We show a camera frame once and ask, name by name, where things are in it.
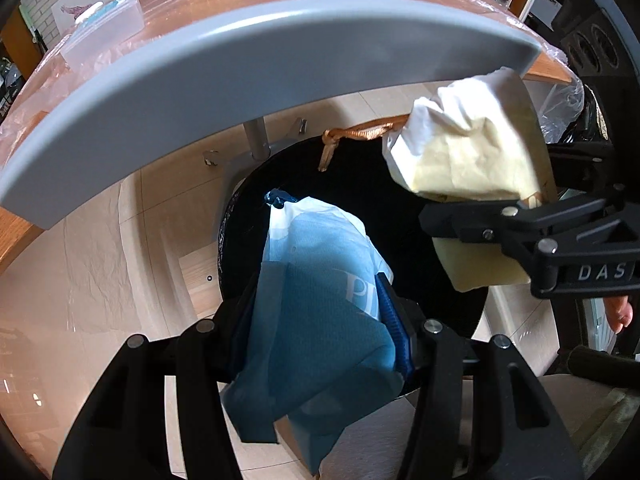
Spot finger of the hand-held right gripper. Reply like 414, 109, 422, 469
546, 141, 618, 192
418, 184, 628, 268

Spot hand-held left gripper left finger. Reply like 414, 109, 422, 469
52, 285, 281, 480

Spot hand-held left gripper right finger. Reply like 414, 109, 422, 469
374, 272, 586, 480

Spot black trash bin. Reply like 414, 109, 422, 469
216, 132, 489, 397

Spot blue plastic bag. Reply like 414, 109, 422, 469
220, 189, 407, 477

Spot cream paper bag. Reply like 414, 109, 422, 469
317, 67, 560, 294

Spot person's right hand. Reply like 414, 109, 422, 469
606, 296, 635, 335

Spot wooden board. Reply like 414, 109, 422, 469
178, 249, 223, 317

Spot clear plastic bag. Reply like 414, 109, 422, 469
539, 77, 586, 145

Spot grey metal table leg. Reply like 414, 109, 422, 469
201, 116, 309, 202

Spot wooden table with grey rim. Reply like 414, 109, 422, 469
0, 0, 573, 277

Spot clear plastic table cover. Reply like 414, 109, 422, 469
0, 0, 572, 171

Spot clear plastic container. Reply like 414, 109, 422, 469
59, 0, 146, 69

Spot wooden shelf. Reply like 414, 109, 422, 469
0, 4, 52, 113

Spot animal drawing on wall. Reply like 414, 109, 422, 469
54, 1, 107, 25

